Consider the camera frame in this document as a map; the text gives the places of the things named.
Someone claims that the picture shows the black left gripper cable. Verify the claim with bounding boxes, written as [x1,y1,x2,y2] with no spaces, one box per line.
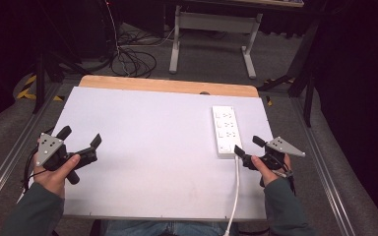
[20,126,57,195]

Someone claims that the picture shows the grey metal desk frame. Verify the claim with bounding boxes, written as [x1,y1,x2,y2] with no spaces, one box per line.
[168,4,264,81]

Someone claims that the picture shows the white power strip cable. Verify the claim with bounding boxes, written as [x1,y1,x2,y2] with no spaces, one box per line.
[221,155,241,236]

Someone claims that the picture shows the white power strip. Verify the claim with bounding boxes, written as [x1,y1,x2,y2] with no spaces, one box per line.
[211,104,244,159]

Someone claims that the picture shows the person's legs in jeans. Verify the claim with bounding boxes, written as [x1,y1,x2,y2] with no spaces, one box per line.
[103,219,240,236]

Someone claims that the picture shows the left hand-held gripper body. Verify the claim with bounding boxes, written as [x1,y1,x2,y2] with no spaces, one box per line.
[34,132,98,185]

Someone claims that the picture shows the person's right hand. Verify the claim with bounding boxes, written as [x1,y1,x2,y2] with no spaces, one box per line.
[250,152,293,189]

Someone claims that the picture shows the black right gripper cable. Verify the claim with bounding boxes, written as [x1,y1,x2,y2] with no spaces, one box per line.
[259,153,297,198]

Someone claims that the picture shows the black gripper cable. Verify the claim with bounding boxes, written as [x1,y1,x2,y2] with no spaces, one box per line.
[20,126,57,195]
[259,153,297,198]

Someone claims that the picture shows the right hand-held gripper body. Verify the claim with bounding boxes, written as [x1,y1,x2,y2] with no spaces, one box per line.
[241,136,307,180]

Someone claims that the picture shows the person's left hand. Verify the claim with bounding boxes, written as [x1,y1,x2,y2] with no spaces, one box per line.
[30,153,82,200]

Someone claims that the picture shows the tangle of black floor cables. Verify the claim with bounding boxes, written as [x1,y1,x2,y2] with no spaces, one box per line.
[109,28,178,79]

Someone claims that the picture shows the aluminium rail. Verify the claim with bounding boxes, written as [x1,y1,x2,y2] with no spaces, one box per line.
[0,82,63,212]
[289,97,358,236]

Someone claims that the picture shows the white thin cable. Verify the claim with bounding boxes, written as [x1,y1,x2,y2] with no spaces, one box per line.
[104,0,122,57]

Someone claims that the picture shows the black metal stand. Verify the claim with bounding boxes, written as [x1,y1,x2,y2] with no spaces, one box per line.
[256,18,321,128]
[31,0,92,115]

